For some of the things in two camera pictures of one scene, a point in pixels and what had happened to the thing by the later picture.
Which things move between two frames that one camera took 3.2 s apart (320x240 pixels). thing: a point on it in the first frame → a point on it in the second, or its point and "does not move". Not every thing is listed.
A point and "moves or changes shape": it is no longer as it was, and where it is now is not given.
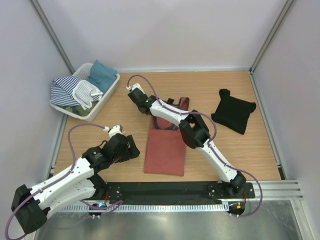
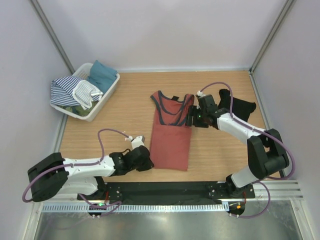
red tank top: [165, 149] moves or changes shape
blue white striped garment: [74, 90] does not move
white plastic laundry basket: [83, 71] does not move
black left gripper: [131, 152] → [148, 164]
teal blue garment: [101, 76] does not move
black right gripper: [144, 93] → [192, 112]
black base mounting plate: [173, 192] does not move
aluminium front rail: [279, 190] does not move
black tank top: [232, 112] does not move
